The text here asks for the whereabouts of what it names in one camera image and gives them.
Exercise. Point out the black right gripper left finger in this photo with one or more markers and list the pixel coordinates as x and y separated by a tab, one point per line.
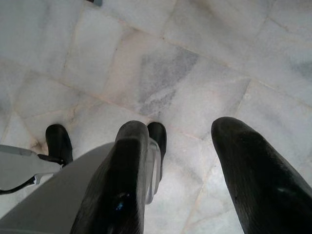
117	185

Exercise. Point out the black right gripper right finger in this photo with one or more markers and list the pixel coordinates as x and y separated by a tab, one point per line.
263	190

